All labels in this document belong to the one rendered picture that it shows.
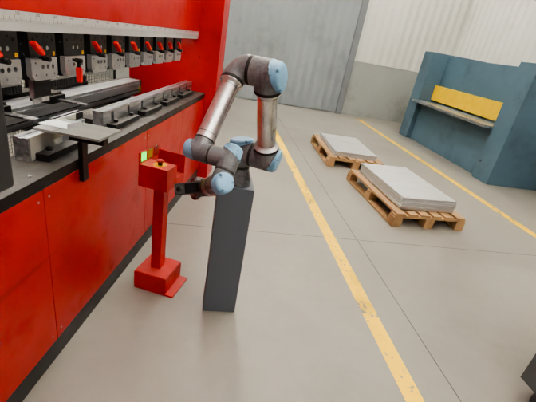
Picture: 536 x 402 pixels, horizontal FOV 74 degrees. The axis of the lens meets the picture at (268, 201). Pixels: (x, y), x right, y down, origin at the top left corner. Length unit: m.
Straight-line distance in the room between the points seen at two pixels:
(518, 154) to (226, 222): 5.32
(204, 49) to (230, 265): 2.26
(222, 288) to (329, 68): 7.94
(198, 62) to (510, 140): 4.58
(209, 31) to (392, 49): 6.95
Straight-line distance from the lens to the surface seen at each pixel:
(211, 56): 3.63
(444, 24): 10.57
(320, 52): 9.39
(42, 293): 1.71
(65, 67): 1.77
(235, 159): 1.30
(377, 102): 10.09
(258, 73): 1.45
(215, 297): 2.10
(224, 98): 1.44
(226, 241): 1.89
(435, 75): 8.50
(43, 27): 1.66
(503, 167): 6.46
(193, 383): 1.85
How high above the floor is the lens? 1.46
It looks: 24 degrees down
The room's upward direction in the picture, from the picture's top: 11 degrees clockwise
